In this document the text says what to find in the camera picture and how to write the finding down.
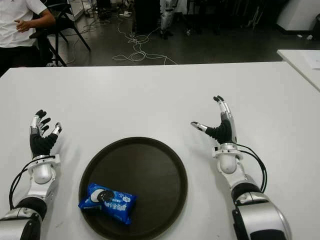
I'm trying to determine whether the folded metal stand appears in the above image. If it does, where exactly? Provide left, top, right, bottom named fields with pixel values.
left=246, top=4, right=264, bottom=30

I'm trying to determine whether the black folding chair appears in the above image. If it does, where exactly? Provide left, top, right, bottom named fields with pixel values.
left=29, top=0, right=91, bottom=67

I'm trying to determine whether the person in white shirt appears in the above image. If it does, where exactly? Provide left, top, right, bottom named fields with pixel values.
left=0, top=0, right=56, bottom=76

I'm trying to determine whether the round brown tray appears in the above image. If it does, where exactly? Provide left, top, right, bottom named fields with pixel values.
left=78, top=136, right=189, bottom=240

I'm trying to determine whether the blue Oreo package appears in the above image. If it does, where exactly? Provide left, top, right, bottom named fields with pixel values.
left=77, top=182, right=138, bottom=226

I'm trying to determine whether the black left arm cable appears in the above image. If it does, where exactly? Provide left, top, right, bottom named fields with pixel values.
left=8, top=158, right=41, bottom=211

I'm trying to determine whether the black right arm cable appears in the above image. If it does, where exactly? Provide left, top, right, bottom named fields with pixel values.
left=236, top=143, right=268, bottom=193

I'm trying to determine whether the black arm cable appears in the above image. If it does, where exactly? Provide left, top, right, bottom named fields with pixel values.
left=236, top=143, right=268, bottom=193
left=8, top=158, right=41, bottom=211

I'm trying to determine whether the white paper sheet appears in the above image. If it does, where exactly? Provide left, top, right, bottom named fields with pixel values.
left=304, top=52, right=320, bottom=70

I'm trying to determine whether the black wheeled chair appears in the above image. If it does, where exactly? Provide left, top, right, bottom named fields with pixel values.
left=177, top=0, right=223, bottom=37

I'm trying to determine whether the silver humanoid robot leg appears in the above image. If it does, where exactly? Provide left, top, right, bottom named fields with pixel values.
left=159, top=0, right=179, bottom=40

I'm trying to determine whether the white cabinet with black base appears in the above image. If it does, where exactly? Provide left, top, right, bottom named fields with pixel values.
left=276, top=0, right=320, bottom=33

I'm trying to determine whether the white floor cable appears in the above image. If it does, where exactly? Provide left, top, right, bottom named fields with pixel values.
left=112, top=14, right=179, bottom=66

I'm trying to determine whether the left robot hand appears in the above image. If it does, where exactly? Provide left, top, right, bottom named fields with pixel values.
left=29, top=109, right=63, bottom=159

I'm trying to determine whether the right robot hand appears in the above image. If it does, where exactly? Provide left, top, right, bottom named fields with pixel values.
left=190, top=94, right=238, bottom=146

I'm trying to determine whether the white side table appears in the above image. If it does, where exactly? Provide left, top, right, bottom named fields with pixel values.
left=276, top=49, right=320, bottom=92

